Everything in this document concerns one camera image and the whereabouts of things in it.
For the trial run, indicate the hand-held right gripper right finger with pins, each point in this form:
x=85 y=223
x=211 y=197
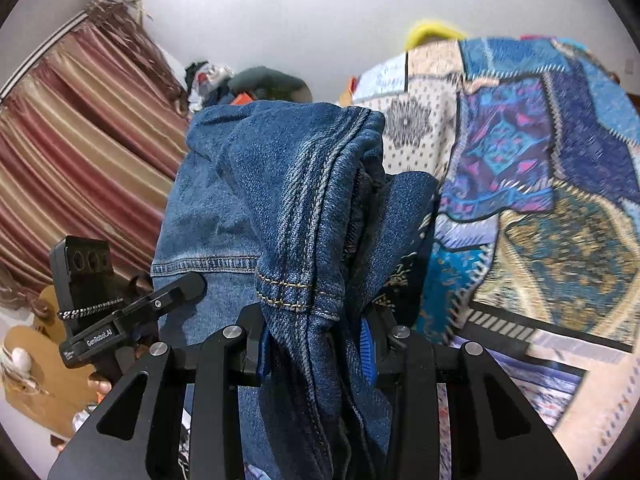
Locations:
x=367 y=355

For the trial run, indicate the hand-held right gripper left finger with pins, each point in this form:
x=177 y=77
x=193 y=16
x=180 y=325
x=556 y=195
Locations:
x=262 y=355

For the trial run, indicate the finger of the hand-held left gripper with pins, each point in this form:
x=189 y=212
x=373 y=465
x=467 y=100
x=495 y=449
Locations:
x=170 y=295

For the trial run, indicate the blue denim jacket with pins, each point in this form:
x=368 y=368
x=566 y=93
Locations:
x=280 y=200

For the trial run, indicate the pile of mixed clothes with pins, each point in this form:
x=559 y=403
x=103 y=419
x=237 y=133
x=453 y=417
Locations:
x=207 y=82

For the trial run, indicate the person's left hand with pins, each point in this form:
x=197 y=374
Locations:
x=103 y=386

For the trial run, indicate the striped red curtain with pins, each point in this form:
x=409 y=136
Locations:
x=85 y=150

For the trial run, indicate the orange box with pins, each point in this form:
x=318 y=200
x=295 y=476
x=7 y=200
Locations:
x=242 y=98

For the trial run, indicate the patchwork printed blanket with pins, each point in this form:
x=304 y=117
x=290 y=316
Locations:
x=540 y=185

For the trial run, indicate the peach cloth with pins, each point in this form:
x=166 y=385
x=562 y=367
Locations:
x=350 y=91

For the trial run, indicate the yellow cartoon printed cloth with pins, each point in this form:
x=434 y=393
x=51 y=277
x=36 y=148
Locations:
x=432 y=32

